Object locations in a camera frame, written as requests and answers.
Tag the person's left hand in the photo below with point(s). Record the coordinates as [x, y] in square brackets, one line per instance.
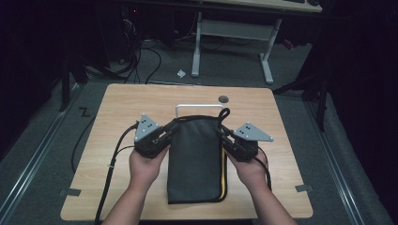
[145, 170]

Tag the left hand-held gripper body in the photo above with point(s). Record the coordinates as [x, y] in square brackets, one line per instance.
[148, 143]

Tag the black metal stand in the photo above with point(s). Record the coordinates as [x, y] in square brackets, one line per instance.
[320, 103]
[65, 87]

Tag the black zigzag tape mark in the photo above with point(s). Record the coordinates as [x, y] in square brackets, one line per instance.
[84, 112]

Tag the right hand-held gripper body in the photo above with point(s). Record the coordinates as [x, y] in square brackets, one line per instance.
[244, 146]

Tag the black table grommet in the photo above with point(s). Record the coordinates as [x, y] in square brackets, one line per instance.
[223, 99]

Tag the person's right hand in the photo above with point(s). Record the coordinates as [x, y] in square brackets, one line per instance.
[250, 172]

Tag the metal floor rail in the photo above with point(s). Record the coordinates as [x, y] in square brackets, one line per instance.
[334, 168]
[37, 156]

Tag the red object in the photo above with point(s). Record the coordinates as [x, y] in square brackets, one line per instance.
[287, 43]

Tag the grey tape piece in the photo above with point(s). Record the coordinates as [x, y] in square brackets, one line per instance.
[303, 188]

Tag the white paper scrap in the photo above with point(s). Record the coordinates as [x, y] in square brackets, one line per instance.
[181, 73]

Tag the black yellow-lined bag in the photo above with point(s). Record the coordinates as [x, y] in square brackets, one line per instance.
[195, 159]

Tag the white metal towel rack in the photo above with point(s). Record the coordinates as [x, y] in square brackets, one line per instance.
[197, 106]

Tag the white-legged desk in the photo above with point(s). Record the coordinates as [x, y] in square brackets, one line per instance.
[233, 30]

